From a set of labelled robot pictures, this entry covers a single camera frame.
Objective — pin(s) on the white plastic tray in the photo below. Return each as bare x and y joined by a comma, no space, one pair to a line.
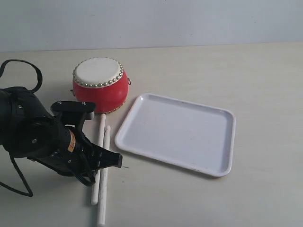
192,136

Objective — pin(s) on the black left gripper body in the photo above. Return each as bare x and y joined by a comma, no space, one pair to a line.
70,154

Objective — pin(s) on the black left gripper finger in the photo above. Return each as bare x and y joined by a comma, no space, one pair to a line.
103,158

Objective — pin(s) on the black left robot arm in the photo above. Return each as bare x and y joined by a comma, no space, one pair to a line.
26,127

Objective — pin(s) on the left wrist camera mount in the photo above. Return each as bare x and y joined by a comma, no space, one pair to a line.
73,112

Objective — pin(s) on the small red drum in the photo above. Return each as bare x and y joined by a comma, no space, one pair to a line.
103,81

